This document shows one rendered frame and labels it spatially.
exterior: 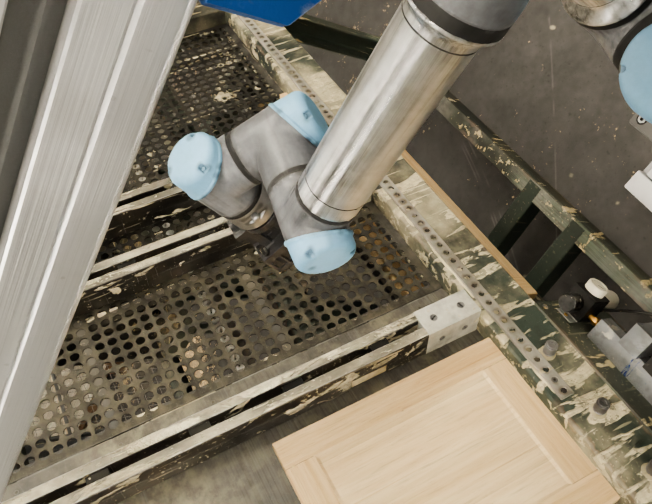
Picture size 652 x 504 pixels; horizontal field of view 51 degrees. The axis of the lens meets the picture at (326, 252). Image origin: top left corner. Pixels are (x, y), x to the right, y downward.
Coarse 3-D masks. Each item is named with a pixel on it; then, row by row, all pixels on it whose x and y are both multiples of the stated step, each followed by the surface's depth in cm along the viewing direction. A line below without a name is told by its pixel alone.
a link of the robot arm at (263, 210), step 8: (264, 192) 90; (264, 200) 90; (256, 208) 90; (264, 208) 91; (272, 208) 92; (248, 216) 90; (256, 216) 90; (264, 216) 91; (240, 224) 92; (248, 224) 91; (256, 224) 92
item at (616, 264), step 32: (320, 32) 248; (352, 32) 250; (448, 96) 242; (224, 128) 247; (480, 128) 229; (512, 160) 218; (544, 192) 209; (608, 256) 193; (224, 288) 324; (640, 288) 186
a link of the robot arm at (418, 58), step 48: (432, 0) 51; (480, 0) 49; (528, 0) 52; (384, 48) 57; (432, 48) 54; (384, 96) 59; (432, 96) 59; (336, 144) 66; (384, 144) 63; (288, 192) 77; (336, 192) 69; (288, 240) 76; (336, 240) 74
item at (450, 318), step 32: (416, 320) 135; (448, 320) 135; (352, 352) 131; (384, 352) 130; (416, 352) 135; (288, 384) 126; (320, 384) 126; (192, 416) 122; (224, 416) 124; (256, 416) 122; (288, 416) 127; (128, 448) 118; (160, 448) 120; (192, 448) 118; (224, 448) 124; (64, 480) 114; (96, 480) 115; (128, 480) 115; (160, 480) 120
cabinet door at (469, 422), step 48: (432, 384) 131; (480, 384) 132; (336, 432) 125; (384, 432) 125; (432, 432) 125; (480, 432) 125; (528, 432) 125; (336, 480) 120; (384, 480) 119; (432, 480) 119; (480, 480) 119; (528, 480) 119; (576, 480) 119
